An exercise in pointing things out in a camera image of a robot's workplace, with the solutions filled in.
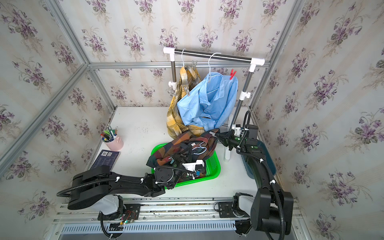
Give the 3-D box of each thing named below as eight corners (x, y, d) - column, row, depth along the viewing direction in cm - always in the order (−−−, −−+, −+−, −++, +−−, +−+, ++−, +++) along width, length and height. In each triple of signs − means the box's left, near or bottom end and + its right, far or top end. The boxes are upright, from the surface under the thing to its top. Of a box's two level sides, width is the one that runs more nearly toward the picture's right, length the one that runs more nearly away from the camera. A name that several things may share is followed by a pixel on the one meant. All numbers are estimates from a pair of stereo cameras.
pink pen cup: (107, 151, 97) (97, 140, 87) (113, 135, 105) (105, 124, 95) (121, 151, 97) (113, 140, 87) (127, 135, 105) (120, 124, 95)
